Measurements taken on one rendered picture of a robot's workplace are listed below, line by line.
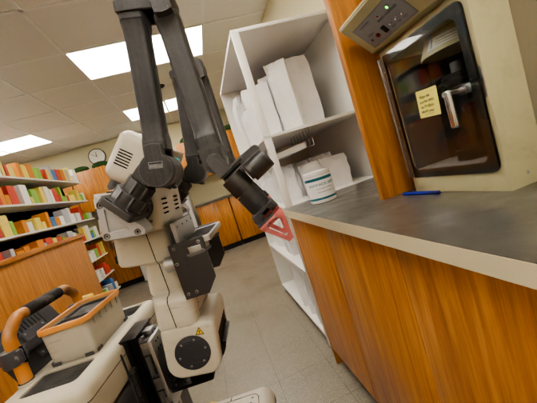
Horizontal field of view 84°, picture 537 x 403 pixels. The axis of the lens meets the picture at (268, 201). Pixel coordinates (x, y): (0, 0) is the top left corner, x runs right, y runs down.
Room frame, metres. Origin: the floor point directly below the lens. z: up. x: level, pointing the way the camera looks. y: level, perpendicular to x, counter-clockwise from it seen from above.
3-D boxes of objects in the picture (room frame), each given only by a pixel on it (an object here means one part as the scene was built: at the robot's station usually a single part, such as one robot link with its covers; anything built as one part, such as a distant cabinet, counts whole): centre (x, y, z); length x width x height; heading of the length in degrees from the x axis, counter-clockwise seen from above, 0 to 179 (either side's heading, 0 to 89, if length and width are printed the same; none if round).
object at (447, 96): (0.72, -0.50, 1.17); 0.05 x 0.03 x 0.10; 101
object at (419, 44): (0.83, -0.51, 1.19); 0.30 x 0.01 x 0.40; 11
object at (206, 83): (1.16, 0.10, 1.40); 0.11 x 0.06 x 0.43; 1
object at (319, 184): (1.44, -0.26, 1.02); 0.13 x 0.13 x 0.15
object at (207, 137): (0.73, 0.09, 1.40); 0.11 x 0.06 x 0.43; 1
